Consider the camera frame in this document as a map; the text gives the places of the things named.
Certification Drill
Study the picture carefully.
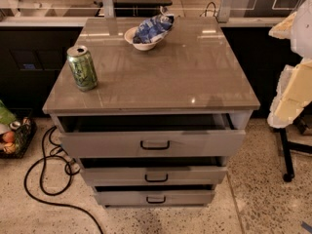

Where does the middle grey drawer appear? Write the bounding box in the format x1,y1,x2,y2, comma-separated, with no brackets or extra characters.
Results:
80,157,227,186

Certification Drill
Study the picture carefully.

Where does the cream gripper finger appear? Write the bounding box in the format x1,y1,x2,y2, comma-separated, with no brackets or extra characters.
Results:
269,12,296,39

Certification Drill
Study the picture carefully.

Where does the black wire basket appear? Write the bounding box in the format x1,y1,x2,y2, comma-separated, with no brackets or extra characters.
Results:
0,117,36,159

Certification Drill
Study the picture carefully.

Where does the green drink can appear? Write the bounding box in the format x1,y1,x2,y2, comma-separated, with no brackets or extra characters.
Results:
67,45,98,91

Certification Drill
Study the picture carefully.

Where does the top grey drawer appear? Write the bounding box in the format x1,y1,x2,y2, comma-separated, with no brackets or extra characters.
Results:
60,127,246,158

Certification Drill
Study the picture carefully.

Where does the black floor cable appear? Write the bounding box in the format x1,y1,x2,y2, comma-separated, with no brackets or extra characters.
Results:
23,125,105,234

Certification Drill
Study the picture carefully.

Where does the blue chip bag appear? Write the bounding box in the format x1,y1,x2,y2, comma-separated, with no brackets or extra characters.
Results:
135,13,175,43

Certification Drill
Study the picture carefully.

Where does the grey drawer cabinet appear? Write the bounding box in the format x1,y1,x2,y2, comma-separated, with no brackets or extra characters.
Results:
42,16,261,209

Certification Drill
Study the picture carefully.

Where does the green bag in basket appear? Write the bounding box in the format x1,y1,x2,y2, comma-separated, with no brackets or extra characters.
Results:
0,99,16,125

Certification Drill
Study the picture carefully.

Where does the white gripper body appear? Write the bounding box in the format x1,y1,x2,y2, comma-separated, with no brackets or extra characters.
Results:
291,0,312,59

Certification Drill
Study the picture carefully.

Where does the black stand leg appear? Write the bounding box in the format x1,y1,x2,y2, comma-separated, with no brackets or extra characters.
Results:
274,116,312,182

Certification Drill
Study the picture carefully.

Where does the orange fruit in basket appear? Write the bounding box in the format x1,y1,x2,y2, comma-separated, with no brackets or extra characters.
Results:
2,131,15,142

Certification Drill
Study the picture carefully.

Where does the white paper bowl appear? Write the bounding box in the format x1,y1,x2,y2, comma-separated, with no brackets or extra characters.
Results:
124,27,162,51

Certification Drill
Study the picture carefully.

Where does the bottom grey drawer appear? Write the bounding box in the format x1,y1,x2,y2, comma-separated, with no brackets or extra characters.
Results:
95,184,215,207

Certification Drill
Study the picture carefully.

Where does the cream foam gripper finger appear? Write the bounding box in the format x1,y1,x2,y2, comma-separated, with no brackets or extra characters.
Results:
267,58,312,129

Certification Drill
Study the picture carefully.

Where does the grey drawer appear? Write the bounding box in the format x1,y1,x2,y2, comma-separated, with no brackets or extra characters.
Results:
95,184,215,207
80,157,227,186
60,127,246,158

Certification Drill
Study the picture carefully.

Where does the dark table behind glass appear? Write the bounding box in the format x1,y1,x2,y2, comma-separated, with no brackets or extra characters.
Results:
113,0,173,17

